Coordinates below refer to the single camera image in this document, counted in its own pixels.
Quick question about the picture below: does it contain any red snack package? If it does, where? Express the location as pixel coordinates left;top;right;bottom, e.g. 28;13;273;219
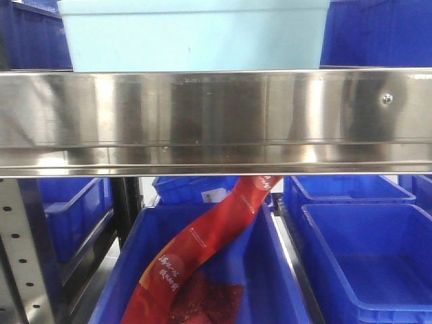
121;175;282;323

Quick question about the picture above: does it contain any dark blue bin left shelf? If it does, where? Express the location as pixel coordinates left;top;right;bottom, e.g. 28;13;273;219
38;178;113;263

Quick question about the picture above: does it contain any perforated steel shelf upright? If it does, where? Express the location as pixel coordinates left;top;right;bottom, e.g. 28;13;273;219
1;178;55;323

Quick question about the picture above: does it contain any dark blue bin top right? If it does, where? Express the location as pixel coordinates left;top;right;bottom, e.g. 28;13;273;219
321;1;431;68

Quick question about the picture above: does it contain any dark blue bin front right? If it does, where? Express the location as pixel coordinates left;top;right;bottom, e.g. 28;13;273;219
302;205;431;323

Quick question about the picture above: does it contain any dark blue bin top left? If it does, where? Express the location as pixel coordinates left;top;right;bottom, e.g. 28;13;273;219
1;1;72;70

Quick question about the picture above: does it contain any steel screw head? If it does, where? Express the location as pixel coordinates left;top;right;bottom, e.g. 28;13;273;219
382;93;394;105

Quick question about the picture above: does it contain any dark blue bin with package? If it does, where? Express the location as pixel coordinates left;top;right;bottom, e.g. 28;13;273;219
89;204;310;323

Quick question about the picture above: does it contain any dark blue bin back centre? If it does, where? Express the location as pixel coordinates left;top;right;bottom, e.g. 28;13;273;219
151;175;274;207

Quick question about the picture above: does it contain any light blue plastic bin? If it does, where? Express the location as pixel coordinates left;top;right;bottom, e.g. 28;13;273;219
58;1;330;72

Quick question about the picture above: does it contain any dark blue bin back right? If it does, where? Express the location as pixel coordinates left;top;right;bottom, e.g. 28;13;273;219
283;175;416;216

